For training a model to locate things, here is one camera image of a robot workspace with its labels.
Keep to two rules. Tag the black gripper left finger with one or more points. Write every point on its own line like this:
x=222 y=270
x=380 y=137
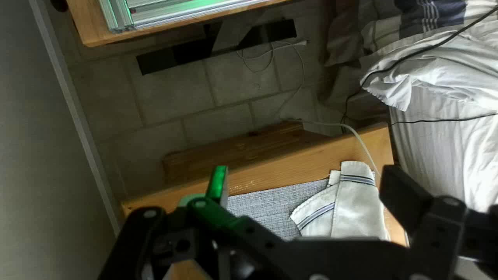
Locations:
x=156 y=233

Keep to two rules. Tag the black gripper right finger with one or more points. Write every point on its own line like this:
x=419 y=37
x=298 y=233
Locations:
x=441 y=222

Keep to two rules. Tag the white towel with blue stripes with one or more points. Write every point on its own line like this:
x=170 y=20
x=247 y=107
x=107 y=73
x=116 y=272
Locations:
x=352 y=207

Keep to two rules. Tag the white duvet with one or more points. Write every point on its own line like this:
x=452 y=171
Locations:
x=446 y=113

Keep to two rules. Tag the grey woven placemat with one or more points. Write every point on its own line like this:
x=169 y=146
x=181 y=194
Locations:
x=270 y=204

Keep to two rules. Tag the wooden nightstand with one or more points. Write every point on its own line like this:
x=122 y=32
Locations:
x=290 y=155

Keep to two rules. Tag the plaid blanket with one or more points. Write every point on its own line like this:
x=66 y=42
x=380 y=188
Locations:
x=430 y=15

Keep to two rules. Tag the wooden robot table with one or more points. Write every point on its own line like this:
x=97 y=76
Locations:
x=88 y=20

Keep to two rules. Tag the black metal table frame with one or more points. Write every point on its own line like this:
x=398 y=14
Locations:
x=177 y=54

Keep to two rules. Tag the aluminium rail frame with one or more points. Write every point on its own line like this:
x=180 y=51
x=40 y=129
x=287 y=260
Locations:
x=156 y=9

